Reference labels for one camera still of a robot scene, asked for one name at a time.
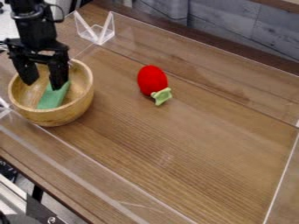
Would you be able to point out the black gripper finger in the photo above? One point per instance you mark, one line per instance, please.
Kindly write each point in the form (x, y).
(27, 69)
(59, 69)

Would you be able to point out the green rectangular stick block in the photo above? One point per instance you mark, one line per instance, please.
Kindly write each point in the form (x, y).
(53, 97)

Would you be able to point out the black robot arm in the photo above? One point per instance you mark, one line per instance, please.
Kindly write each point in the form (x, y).
(30, 5)

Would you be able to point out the black table leg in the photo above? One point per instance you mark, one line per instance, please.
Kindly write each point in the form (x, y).
(38, 193)

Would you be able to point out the clear acrylic corner bracket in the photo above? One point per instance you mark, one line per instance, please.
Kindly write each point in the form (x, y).
(97, 34)

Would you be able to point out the red plush strawberry toy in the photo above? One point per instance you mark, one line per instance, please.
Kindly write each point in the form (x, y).
(153, 83)

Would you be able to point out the brown wooden bowl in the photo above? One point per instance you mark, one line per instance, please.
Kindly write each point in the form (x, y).
(25, 96)

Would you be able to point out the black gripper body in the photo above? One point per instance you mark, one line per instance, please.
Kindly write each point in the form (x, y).
(37, 45)

